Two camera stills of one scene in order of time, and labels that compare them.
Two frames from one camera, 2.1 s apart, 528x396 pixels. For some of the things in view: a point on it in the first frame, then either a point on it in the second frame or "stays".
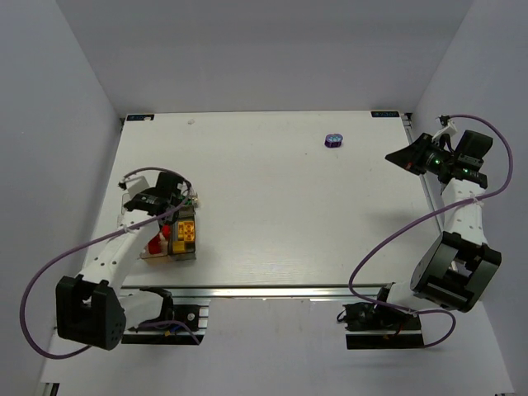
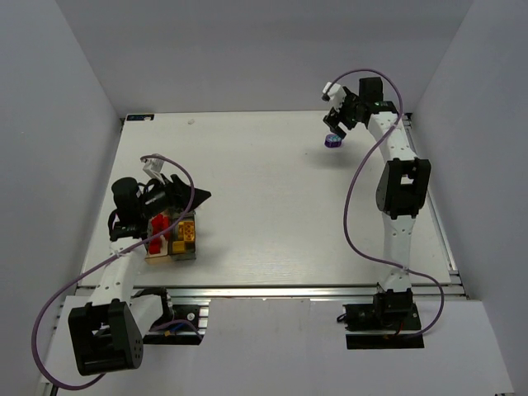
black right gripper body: [415, 152] -> [344, 114]
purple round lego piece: [333, 140] stays
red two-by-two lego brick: [155, 245] stays
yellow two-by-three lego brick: [186, 231] stays
